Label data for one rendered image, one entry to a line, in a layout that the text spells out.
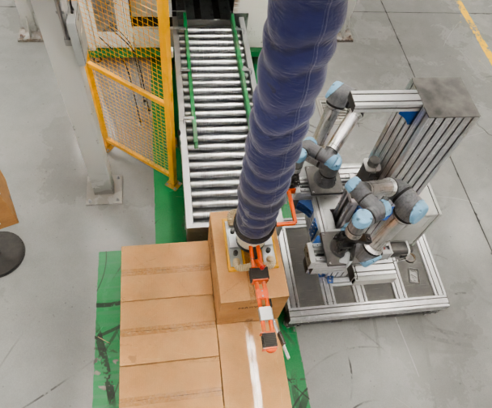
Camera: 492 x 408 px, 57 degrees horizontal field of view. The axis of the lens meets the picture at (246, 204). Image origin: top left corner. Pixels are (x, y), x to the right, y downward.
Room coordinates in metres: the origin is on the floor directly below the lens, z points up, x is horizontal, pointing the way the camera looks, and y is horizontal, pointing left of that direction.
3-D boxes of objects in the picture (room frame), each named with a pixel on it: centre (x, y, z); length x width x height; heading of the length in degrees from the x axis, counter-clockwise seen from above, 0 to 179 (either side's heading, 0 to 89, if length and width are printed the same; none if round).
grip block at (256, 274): (0.98, -0.14, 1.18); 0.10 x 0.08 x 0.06; 107
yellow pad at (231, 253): (1.19, 0.03, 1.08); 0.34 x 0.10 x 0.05; 17
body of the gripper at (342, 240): (1.02, -0.47, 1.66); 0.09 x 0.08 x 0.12; 106
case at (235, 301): (1.21, -0.07, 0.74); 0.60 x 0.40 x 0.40; 18
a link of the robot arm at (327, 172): (1.80, -0.47, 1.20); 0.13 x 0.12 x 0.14; 67
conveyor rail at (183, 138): (2.61, 0.69, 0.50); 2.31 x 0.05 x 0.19; 17
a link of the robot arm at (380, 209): (1.10, -0.54, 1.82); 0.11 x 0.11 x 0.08; 42
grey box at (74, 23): (2.03, 1.13, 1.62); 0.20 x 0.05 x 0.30; 17
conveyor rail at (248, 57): (2.80, 0.07, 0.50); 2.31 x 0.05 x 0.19; 17
